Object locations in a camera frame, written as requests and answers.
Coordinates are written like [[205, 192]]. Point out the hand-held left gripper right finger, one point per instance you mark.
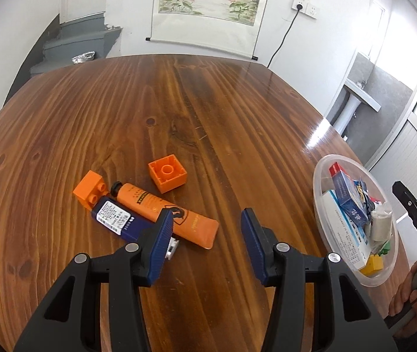
[[254, 249]]

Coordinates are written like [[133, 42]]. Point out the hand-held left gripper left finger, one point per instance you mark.
[[159, 249]]

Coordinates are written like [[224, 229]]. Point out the small green brick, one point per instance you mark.
[[385, 249]]

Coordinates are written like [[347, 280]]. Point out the orange tube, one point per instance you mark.
[[146, 201]]

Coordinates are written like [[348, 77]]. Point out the white gauze roll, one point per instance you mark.
[[381, 222]]

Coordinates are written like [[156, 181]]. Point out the dark blue bottle silver cap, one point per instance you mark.
[[115, 218]]

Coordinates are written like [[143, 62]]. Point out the small yellow brick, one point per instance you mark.
[[371, 266]]

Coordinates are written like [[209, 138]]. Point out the blue white packet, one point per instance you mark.
[[360, 211]]

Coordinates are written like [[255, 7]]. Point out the blue red box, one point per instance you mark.
[[346, 190]]

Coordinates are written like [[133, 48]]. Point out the clear plastic bowl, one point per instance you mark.
[[320, 179]]

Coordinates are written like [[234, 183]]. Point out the red card box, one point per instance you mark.
[[336, 168]]

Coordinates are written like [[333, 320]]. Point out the wooden desktop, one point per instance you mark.
[[212, 117]]

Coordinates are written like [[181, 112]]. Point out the person's right hand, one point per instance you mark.
[[402, 293]]

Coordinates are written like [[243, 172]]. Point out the small white box red top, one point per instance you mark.
[[377, 201]]

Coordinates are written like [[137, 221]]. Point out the orange square brick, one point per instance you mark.
[[168, 172]]

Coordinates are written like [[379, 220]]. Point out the white louvered door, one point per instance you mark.
[[410, 154]]

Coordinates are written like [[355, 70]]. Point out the white blue medicine box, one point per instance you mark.
[[344, 234]]

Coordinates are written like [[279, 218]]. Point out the orange two-stud brick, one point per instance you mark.
[[85, 190]]

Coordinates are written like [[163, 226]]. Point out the silver foil bag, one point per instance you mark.
[[83, 58]]

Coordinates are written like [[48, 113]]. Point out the grey stairs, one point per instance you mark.
[[72, 40]]

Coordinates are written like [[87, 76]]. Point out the white pedestal sink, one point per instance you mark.
[[355, 102]]

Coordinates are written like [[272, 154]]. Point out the white wall socket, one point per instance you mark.
[[305, 7]]

